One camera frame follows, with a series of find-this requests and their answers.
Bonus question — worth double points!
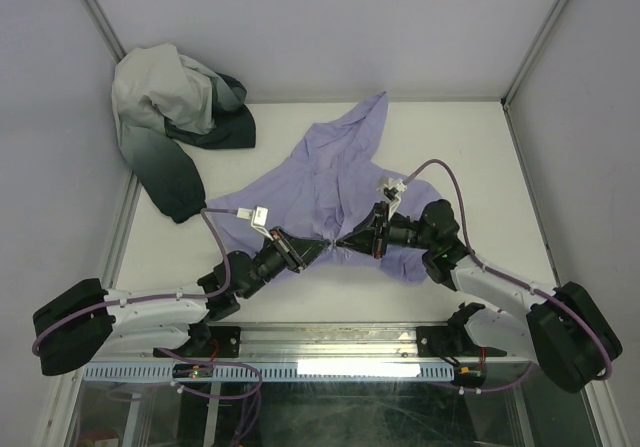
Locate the aluminium mounting rail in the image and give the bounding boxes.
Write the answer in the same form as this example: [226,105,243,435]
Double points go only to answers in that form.
[61,320,600,366]

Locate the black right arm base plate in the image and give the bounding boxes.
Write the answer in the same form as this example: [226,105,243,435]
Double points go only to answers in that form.
[415,324,482,358]

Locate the aluminium left corner post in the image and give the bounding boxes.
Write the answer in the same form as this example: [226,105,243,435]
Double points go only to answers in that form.
[80,0,126,63]

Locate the lavender purple jacket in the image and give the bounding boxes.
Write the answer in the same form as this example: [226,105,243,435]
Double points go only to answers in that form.
[205,90,446,285]

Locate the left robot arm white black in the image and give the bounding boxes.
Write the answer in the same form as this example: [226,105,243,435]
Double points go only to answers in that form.
[32,202,426,376]

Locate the grey slotted cable duct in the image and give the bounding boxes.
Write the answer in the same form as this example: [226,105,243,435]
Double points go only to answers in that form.
[84,360,454,383]

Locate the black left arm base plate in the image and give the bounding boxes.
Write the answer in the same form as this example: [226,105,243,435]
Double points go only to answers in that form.
[170,323,241,359]

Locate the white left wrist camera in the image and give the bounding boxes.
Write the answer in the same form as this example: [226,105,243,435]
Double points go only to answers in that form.
[236,206,273,240]

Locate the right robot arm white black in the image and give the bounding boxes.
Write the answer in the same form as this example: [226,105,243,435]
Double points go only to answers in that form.
[334,199,623,393]

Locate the aluminium corner post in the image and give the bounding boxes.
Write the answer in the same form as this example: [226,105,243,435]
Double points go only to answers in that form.
[80,0,126,63]
[501,0,571,110]

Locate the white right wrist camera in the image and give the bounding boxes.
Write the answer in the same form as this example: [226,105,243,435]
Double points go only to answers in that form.
[377,176,407,218]

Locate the grey and dark green jacket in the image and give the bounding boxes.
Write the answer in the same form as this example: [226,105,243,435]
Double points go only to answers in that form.
[111,43,256,224]

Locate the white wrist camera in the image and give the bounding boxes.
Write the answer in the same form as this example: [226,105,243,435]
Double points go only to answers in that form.
[236,206,273,240]
[377,176,407,218]

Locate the aluminium right corner post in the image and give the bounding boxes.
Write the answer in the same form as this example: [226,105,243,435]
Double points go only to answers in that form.
[501,0,571,110]

